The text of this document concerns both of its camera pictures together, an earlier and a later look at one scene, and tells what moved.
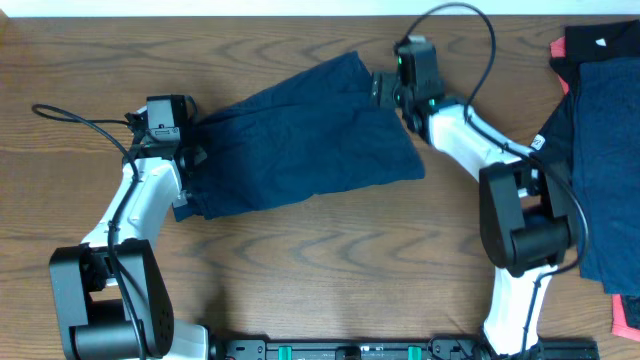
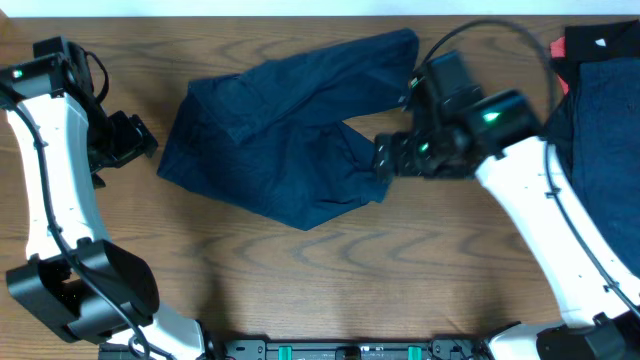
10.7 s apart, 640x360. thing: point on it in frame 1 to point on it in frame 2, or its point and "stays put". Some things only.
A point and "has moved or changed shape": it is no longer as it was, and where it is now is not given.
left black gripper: [198, 154] to [136, 139]
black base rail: [394, 349] stays put
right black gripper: [382, 86] to [404, 143]
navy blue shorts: [324, 129] has moved or changed shape
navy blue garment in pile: [606, 156] stays put
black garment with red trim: [587, 41] stays put
